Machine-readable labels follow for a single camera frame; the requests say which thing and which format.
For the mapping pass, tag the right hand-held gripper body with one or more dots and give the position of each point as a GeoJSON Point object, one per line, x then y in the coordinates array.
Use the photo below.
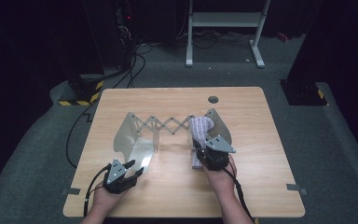
{"type": "Point", "coordinates": [216, 155]}

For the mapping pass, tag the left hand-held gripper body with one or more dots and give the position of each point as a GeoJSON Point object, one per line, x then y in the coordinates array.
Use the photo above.
{"type": "Point", "coordinates": [116, 179]}

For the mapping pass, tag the expandable metal book rack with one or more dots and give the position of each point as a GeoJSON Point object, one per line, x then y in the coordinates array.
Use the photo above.
{"type": "Point", "coordinates": [136, 146]}

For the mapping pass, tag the striped towel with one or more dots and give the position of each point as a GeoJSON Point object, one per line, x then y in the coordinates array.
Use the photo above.
{"type": "Point", "coordinates": [200, 129]}

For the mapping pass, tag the person's left hand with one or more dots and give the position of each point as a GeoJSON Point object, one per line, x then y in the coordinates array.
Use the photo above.
{"type": "Point", "coordinates": [105, 200]}

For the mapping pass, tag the person's right hand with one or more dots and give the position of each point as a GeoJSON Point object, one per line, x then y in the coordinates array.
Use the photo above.
{"type": "Point", "coordinates": [220, 180]}

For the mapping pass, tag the grey tape strip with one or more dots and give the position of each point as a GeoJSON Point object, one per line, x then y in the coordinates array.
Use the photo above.
{"type": "Point", "coordinates": [71, 191]}
{"type": "Point", "coordinates": [296, 188]}

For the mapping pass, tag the grey round table grommet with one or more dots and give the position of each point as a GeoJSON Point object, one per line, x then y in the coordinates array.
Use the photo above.
{"type": "Point", "coordinates": [213, 99]}

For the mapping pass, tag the black hazard-striped base block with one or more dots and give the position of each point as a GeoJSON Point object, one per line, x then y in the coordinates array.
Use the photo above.
{"type": "Point", "coordinates": [304, 91]}
{"type": "Point", "coordinates": [85, 90]}

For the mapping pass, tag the white metal stand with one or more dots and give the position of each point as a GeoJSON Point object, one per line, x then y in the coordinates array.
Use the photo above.
{"type": "Point", "coordinates": [227, 19]}

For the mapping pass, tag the small red floor object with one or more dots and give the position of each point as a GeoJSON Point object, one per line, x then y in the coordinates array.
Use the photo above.
{"type": "Point", "coordinates": [282, 36]}

